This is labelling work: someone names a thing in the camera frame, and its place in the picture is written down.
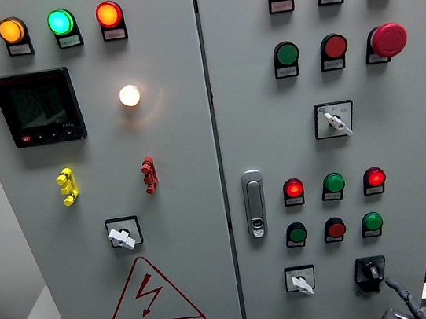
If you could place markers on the large green push button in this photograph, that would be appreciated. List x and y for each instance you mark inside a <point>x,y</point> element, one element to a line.
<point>286,53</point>

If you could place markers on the small green lamp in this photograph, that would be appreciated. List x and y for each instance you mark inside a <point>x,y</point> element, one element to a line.
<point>372,221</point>
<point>334,183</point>

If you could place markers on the silver door lock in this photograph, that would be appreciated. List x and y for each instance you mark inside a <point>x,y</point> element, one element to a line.
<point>254,201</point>

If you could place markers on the small red push button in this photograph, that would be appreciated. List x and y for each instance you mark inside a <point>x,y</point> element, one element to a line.
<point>335,228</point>

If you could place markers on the white lit lamp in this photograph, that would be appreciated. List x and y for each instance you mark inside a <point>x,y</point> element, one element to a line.
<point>129,95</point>

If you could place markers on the yellow lit round lamp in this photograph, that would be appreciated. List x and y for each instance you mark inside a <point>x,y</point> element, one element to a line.
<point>11,30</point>

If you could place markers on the black display meter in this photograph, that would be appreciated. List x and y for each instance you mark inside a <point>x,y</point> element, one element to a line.
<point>40,108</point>

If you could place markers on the small green push button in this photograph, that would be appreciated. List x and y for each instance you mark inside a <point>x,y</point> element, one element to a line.
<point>297,234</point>

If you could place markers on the large red stop button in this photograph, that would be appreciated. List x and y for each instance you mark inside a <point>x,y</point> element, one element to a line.
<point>388,40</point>

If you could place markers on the small red lit lamp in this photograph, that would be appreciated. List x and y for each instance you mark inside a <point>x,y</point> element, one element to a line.
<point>293,188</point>
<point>374,177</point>

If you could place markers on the green lit round lamp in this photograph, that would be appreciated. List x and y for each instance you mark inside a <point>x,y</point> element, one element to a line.
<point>60,21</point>

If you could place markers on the pale grey cabinet door with lock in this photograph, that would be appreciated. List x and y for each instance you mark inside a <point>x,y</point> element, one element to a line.
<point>268,132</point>

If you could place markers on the large red push button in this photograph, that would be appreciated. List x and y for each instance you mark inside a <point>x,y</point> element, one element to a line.
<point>334,46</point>

